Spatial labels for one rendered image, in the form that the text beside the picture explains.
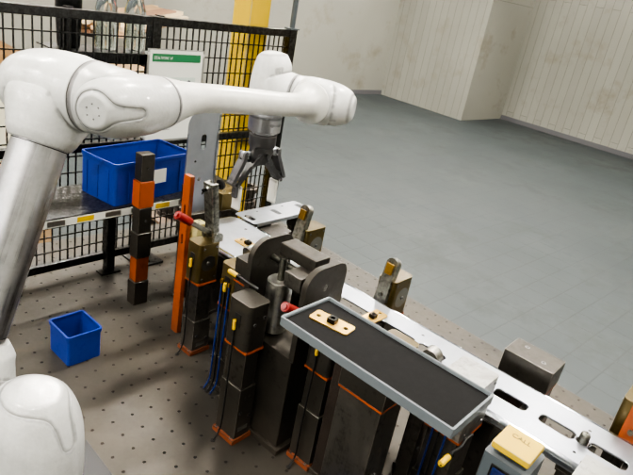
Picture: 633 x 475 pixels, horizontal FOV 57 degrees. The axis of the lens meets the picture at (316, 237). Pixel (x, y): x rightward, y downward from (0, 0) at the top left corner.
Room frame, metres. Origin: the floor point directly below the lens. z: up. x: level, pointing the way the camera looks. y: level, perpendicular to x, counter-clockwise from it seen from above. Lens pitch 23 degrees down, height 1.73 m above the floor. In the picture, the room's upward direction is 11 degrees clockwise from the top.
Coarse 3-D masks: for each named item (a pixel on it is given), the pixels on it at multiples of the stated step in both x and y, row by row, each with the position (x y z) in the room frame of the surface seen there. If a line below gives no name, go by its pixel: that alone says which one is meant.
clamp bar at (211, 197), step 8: (208, 184) 1.42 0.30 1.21; (216, 184) 1.43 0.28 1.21; (224, 184) 1.45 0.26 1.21; (208, 192) 1.42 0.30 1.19; (216, 192) 1.43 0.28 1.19; (208, 200) 1.43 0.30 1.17; (216, 200) 1.43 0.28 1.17; (208, 208) 1.43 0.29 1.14; (216, 208) 1.43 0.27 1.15; (208, 216) 1.44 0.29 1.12; (216, 216) 1.43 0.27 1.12; (208, 224) 1.44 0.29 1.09; (216, 224) 1.43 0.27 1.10; (216, 232) 1.44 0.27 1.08
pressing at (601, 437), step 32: (224, 224) 1.67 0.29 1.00; (224, 256) 1.47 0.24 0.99; (352, 288) 1.41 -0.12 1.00; (384, 320) 1.27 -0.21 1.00; (448, 352) 1.18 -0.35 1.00; (512, 384) 1.10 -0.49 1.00; (512, 416) 0.99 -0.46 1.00; (544, 416) 1.01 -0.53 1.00; (576, 416) 1.03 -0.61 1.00; (544, 448) 0.90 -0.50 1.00; (576, 448) 0.93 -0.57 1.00; (608, 448) 0.94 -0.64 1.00
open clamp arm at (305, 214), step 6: (300, 210) 1.65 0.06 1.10; (306, 210) 1.65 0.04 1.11; (312, 210) 1.66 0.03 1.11; (300, 216) 1.65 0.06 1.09; (306, 216) 1.64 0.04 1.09; (312, 216) 1.66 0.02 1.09; (300, 222) 1.65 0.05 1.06; (306, 222) 1.64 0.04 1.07; (294, 228) 1.65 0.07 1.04; (300, 228) 1.64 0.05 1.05; (306, 228) 1.65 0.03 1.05; (294, 234) 1.65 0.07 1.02; (300, 234) 1.63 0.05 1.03; (300, 240) 1.63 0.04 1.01
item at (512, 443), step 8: (504, 432) 0.73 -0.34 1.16; (512, 432) 0.73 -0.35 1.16; (520, 432) 0.73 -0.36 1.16; (496, 440) 0.70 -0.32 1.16; (504, 440) 0.71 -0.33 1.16; (512, 440) 0.71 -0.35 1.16; (520, 440) 0.71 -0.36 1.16; (528, 440) 0.72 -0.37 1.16; (536, 440) 0.72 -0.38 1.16; (496, 448) 0.70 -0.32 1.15; (504, 448) 0.69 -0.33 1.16; (512, 448) 0.69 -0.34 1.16; (520, 448) 0.70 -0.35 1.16; (528, 448) 0.70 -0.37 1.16; (536, 448) 0.70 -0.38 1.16; (512, 456) 0.68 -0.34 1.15; (520, 456) 0.68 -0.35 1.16; (528, 456) 0.68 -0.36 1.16; (536, 456) 0.69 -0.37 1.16; (520, 464) 0.67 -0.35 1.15; (528, 464) 0.67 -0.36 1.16
